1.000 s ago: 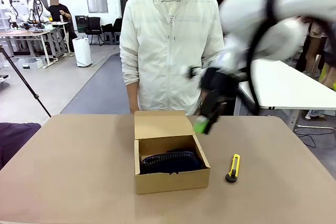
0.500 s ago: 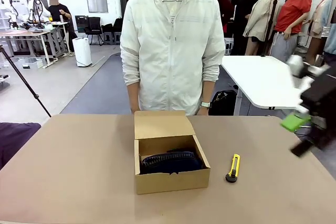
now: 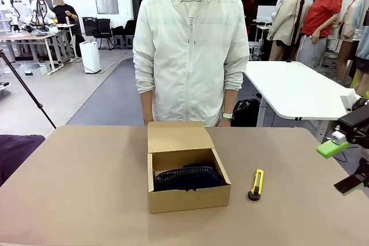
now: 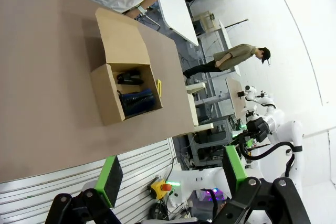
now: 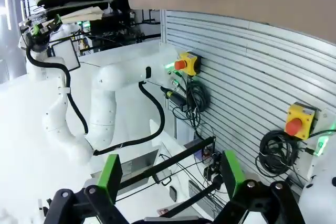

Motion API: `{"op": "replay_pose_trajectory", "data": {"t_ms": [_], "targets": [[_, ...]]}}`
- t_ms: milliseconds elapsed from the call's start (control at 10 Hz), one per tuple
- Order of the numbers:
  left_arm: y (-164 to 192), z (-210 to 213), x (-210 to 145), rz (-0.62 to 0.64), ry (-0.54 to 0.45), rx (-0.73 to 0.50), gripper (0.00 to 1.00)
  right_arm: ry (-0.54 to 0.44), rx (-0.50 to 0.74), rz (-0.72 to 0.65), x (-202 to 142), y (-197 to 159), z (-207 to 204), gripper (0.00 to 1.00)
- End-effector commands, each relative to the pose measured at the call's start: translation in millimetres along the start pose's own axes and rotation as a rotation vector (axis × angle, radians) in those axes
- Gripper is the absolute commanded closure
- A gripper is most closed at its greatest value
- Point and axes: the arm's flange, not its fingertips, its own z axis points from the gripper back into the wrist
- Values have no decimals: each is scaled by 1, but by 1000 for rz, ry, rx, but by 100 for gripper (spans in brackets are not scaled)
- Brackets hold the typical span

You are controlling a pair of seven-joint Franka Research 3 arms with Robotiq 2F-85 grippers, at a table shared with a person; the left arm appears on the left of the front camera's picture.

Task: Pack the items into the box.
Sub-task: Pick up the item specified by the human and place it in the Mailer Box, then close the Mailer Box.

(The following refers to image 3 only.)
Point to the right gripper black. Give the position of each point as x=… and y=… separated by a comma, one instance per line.
x=357, y=126

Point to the navy zipper pouch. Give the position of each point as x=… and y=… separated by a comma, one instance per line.
x=187, y=181

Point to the person's right forearm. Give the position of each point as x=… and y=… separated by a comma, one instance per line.
x=146, y=103

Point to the person's left forearm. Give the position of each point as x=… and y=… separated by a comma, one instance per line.
x=230, y=100

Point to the brown cardboard box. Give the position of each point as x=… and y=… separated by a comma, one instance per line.
x=190, y=200

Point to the person's left hand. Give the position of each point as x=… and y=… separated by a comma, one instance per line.
x=224, y=122

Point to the person's right hand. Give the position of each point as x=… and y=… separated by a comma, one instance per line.
x=148, y=120

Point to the right gripper small white module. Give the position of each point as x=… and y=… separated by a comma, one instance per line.
x=338, y=138

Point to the yellow black utility knife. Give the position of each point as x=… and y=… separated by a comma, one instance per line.
x=256, y=184

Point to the white folding table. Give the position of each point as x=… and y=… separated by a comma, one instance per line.
x=294, y=90

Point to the black bag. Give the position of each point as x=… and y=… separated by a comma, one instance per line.
x=246, y=112

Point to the white wrist watch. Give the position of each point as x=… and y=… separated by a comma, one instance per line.
x=227, y=115

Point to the mannequin with bucket hat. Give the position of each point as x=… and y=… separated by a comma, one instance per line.
x=356, y=21

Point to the person in red shirt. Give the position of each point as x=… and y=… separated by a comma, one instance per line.
x=320, y=18

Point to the mannequin with beige coat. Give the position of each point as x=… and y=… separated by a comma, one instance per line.
x=285, y=18

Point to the person in white jacket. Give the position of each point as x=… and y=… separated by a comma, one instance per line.
x=190, y=56

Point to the mannequin with dark red top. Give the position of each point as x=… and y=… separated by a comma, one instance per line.
x=245, y=1

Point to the black office chair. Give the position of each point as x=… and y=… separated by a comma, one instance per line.
x=103, y=31

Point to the white air purifier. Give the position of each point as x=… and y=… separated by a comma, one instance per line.
x=90, y=56

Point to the person in black shirt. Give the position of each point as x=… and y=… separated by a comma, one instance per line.
x=65, y=12

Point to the black tripod leg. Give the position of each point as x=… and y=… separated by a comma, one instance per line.
x=26, y=87

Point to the background work table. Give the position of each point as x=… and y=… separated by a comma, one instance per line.
x=34, y=37

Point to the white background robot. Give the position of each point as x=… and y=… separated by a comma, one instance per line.
x=40, y=7

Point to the right gripper white camera box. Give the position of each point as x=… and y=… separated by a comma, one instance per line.
x=350, y=99

